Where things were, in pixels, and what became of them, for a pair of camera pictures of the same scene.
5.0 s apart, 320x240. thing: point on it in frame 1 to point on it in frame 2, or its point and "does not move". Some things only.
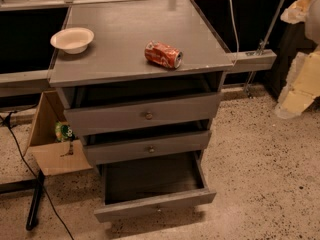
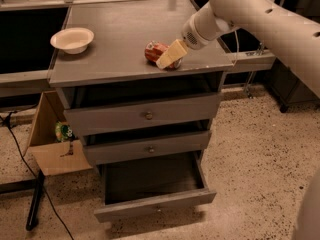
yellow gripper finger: (302, 86) to (172, 54)
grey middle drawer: (108, 149) does not move
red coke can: (161, 54) does not move
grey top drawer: (139, 114) does not move
